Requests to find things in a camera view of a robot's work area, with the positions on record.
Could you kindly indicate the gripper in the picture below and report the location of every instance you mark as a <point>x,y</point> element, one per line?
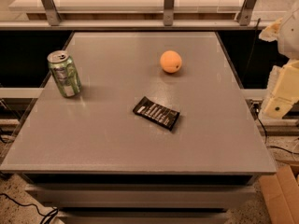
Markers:
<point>290,36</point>

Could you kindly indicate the black rxbar chocolate wrapper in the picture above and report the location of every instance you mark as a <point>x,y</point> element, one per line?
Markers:
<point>158,114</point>

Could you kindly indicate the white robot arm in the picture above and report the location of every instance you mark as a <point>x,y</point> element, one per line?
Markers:
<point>286,32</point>

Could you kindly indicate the cardboard box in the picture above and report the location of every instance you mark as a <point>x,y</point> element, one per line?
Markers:
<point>281,195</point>

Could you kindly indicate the orange fruit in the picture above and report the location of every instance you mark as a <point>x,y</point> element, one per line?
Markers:
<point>170,61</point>

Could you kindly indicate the grey table drawer base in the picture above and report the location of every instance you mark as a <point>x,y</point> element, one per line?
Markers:
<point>141,198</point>

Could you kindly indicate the green soda can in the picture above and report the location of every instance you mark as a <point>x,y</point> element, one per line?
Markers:
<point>64,72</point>

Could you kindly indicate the metal window frame rail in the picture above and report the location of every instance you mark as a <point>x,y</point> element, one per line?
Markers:
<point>120,15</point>

